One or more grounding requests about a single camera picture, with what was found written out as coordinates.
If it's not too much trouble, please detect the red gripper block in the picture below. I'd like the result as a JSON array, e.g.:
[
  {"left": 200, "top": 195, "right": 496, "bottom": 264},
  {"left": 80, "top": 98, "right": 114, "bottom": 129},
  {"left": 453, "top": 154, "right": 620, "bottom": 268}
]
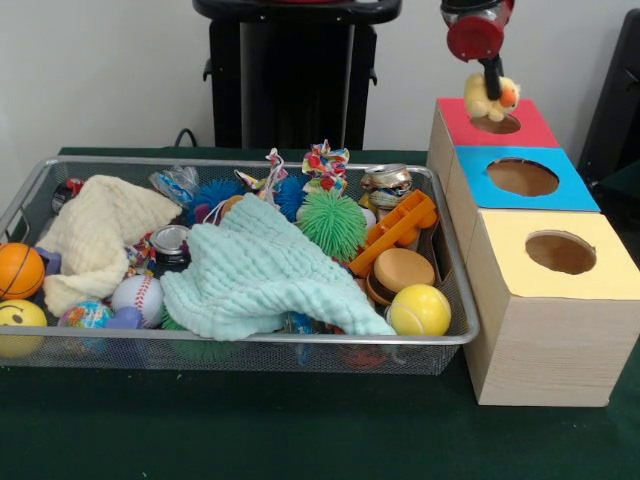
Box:
[{"left": 446, "top": 0, "right": 516, "bottom": 101}]

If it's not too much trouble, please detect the yellow plush duck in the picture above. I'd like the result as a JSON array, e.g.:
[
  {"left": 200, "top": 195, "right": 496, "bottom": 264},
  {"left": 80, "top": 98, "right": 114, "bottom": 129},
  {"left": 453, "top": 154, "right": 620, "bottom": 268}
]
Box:
[{"left": 463, "top": 72, "right": 523, "bottom": 123}]

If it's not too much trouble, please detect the mint green waffle cloth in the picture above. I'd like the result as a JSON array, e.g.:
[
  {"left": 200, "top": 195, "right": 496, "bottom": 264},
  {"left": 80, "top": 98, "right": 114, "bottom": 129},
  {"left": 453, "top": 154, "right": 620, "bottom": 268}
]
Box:
[{"left": 159, "top": 193, "right": 399, "bottom": 342}]

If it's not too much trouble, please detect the wooden box with three holes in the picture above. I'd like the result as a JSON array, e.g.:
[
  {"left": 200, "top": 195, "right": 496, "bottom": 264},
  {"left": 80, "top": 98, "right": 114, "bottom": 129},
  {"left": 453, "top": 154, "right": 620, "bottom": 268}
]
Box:
[{"left": 425, "top": 97, "right": 640, "bottom": 407}]

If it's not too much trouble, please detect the clear mesh bin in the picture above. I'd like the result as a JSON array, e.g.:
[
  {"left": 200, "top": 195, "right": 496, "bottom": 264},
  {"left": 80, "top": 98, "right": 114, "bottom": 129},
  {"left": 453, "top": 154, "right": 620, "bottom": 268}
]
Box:
[{"left": 0, "top": 154, "right": 481, "bottom": 377}]

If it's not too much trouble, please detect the black upright panel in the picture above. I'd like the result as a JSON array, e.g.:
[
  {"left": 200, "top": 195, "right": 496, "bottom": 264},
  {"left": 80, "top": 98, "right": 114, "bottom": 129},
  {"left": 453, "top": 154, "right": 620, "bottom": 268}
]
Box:
[{"left": 577, "top": 8, "right": 640, "bottom": 174}]

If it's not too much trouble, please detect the crushed drink can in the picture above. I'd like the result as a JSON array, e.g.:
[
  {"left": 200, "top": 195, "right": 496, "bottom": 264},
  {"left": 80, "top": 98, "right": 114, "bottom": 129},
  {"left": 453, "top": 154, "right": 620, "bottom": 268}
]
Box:
[{"left": 359, "top": 163, "right": 414, "bottom": 210}]

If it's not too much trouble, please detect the dark green tablecloth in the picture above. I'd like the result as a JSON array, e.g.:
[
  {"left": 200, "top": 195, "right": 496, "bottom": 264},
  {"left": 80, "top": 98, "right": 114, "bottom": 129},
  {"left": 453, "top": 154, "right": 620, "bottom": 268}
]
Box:
[
  {"left": 594, "top": 162, "right": 640, "bottom": 236},
  {"left": 0, "top": 145, "right": 640, "bottom": 480}
]

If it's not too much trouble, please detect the orange plastic toy block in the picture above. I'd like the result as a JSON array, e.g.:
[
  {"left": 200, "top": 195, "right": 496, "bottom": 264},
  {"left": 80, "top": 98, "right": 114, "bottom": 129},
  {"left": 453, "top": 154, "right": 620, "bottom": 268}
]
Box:
[{"left": 348, "top": 189, "right": 440, "bottom": 279}]

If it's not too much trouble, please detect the toy hamburger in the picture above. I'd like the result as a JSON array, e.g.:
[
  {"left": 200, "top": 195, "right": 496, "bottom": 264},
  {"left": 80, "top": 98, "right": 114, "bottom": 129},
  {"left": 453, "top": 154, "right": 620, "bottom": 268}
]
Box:
[{"left": 365, "top": 248, "right": 436, "bottom": 307}]

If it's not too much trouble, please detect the green spiky rubber ball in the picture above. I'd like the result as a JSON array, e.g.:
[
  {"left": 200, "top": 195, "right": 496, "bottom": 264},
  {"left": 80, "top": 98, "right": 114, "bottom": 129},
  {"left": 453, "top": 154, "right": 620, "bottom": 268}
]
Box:
[{"left": 298, "top": 189, "right": 369, "bottom": 262}]

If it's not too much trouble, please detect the yellow tennis ball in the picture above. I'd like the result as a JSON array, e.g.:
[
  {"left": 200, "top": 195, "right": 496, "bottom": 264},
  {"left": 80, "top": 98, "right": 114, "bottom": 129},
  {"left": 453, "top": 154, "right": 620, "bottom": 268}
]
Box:
[{"left": 388, "top": 284, "right": 453, "bottom": 337}]

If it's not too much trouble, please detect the white baseball toy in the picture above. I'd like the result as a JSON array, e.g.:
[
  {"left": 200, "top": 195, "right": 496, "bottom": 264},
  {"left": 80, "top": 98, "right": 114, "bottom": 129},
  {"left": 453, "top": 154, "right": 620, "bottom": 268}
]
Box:
[{"left": 110, "top": 274, "right": 165, "bottom": 329}]

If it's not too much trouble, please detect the cream waffle cloth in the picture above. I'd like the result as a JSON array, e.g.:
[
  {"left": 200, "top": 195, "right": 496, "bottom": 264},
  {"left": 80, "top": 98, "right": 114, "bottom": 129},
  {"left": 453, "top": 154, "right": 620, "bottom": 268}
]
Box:
[{"left": 35, "top": 174, "right": 184, "bottom": 317}]

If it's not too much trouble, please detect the orange basketball toy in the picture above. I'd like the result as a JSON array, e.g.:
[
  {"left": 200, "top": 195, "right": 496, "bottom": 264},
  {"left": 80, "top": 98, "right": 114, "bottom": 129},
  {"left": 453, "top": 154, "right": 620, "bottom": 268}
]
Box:
[{"left": 0, "top": 243, "right": 46, "bottom": 301}]

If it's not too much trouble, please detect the yellow smiley ball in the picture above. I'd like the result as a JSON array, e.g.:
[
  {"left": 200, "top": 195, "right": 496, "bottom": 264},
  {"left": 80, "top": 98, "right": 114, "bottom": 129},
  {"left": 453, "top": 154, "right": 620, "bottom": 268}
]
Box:
[{"left": 0, "top": 299, "right": 49, "bottom": 359}]

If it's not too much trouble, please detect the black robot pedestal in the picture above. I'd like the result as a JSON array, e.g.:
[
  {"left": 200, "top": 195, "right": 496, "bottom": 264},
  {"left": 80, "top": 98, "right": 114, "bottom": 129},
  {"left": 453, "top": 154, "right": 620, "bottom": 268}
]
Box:
[{"left": 192, "top": 0, "right": 404, "bottom": 150}]

